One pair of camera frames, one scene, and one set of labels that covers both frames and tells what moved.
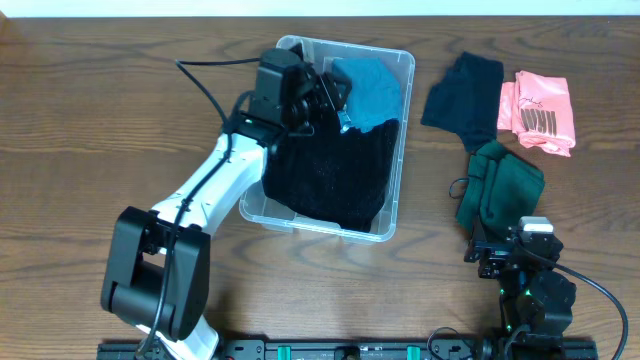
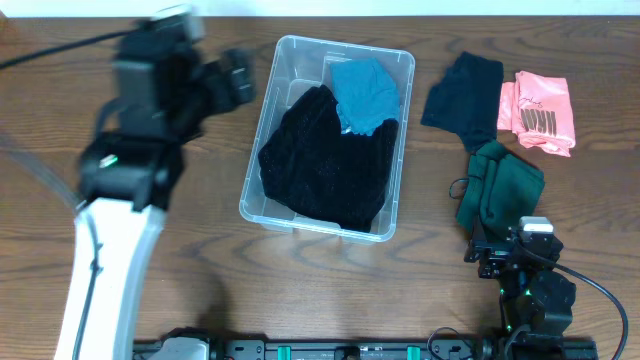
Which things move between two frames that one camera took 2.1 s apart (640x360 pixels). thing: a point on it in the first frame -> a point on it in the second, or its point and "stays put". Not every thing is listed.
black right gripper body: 496,257 stays put
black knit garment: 333,178 stays put
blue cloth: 376,91 stays put
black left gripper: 330,93 -> 220,84
